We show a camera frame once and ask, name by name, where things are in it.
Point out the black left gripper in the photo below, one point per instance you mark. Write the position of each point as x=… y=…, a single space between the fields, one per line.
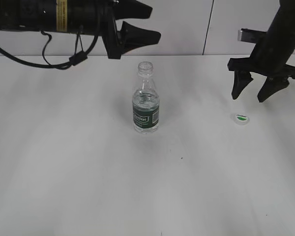
x=119 y=42

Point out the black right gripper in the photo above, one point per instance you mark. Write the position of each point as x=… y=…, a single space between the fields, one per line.
x=269 y=58

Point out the white green bottle cap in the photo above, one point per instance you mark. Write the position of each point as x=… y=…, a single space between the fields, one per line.
x=240 y=119

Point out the clear Cestbon water bottle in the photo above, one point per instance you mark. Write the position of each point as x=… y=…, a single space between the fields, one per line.
x=145 y=100

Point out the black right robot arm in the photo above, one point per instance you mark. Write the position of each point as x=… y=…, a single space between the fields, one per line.
x=283 y=24

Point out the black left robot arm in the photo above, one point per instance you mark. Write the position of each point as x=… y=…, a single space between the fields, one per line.
x=90 y=17

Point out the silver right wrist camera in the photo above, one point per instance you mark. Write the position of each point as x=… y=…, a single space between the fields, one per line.
x=251 y=36

